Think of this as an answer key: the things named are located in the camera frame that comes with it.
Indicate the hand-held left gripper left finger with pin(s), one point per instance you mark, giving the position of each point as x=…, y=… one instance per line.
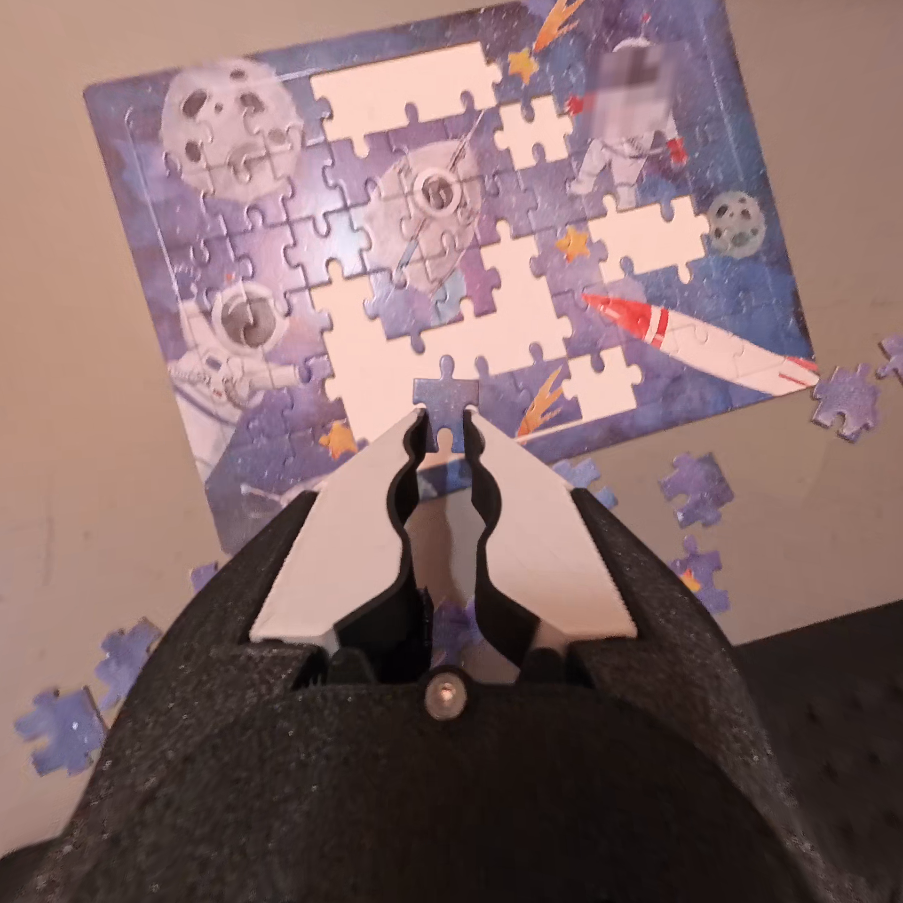
x=331, y=557

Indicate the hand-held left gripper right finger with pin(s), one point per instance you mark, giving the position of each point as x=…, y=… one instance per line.
x=557, y=564

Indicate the space jigsaw puzzle board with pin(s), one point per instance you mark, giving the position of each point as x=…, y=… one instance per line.
x=282, y=233

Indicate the beige desk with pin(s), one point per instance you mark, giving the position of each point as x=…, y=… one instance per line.
x=70, y=353

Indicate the blue jigsaw piece orange mark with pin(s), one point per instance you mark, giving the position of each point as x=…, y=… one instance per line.
x=698, y=575

